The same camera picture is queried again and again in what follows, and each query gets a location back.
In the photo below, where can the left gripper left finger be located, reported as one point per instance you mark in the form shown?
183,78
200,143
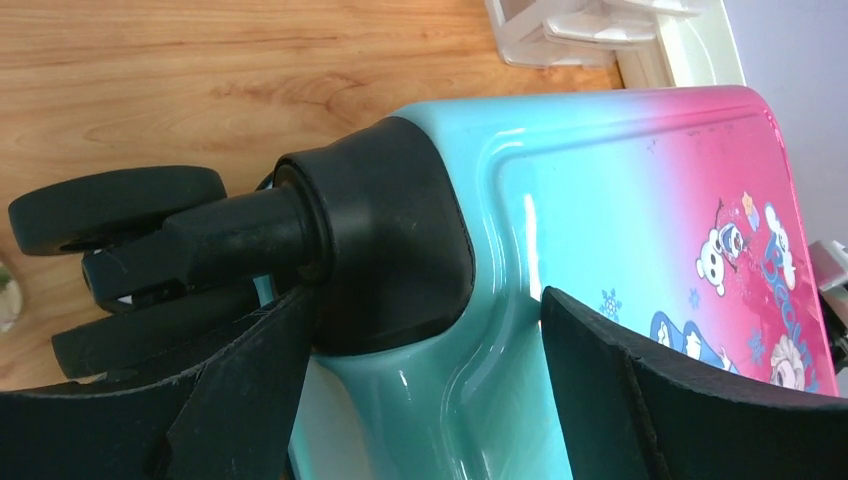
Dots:
222,407

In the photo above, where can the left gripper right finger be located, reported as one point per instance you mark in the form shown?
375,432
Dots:
631,408

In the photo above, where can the pink and teal kids suitcase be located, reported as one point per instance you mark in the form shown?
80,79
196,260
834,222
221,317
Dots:
429,239

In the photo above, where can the floral cloth mat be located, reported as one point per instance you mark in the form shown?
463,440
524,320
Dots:
11,298

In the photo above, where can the white plastic basin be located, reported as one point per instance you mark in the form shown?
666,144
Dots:
695,51

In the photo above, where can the white plastic drawer organizer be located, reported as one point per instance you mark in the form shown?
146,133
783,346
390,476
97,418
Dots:
541,34

